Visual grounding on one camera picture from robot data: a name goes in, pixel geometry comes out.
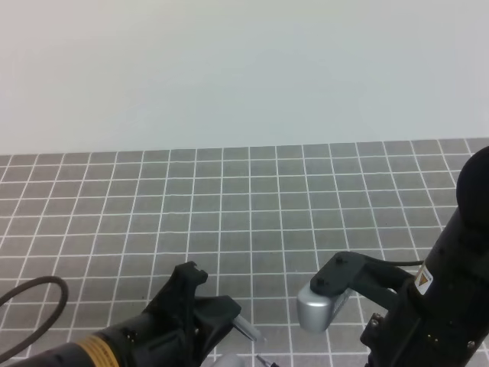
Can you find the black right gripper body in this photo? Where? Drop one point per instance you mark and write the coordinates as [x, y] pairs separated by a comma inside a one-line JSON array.
[[431, 324]]

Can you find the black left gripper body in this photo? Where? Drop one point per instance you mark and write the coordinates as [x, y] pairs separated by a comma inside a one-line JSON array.
[[160, 336]]

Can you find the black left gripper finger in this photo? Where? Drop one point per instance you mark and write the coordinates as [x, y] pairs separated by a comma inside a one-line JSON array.
[[175, 300], [213, 317]]

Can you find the black pen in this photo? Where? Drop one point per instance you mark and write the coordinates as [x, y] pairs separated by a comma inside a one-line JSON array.
[[266, 362]]

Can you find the clear black pen cap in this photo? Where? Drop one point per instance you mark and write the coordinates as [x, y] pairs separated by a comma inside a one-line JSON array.
[[247, 329]]

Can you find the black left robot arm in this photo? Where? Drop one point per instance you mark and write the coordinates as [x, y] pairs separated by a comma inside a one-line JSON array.
[[88, 351]]

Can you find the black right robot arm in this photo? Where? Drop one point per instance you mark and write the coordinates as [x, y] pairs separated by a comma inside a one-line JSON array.
[[462, 247]]

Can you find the grey grid tablecloth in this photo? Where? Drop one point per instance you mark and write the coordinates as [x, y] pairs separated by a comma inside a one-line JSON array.
[[261, 221]]

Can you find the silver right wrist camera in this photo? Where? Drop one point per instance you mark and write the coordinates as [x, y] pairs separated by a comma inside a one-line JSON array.
[[320, 300]]

